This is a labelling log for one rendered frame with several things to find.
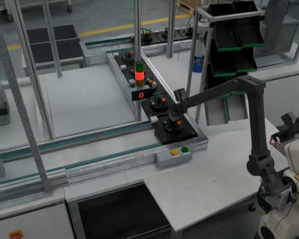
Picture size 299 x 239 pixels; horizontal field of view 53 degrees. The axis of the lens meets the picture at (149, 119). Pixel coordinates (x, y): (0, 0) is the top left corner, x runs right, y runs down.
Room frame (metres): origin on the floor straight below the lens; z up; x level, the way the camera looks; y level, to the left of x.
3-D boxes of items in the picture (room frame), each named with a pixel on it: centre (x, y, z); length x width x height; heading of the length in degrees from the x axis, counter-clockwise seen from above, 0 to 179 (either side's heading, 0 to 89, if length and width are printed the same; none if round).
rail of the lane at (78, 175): (1.26, 0.05, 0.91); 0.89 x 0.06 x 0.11; 111
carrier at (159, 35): (2.93, -0.18, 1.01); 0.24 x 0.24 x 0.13; 21
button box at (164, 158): (1.27, -0.15, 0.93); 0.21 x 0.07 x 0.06; 111
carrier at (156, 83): (1.97, 0.02, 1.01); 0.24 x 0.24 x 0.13; 21
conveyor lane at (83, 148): (1.41, 0.13, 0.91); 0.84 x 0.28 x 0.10; 111
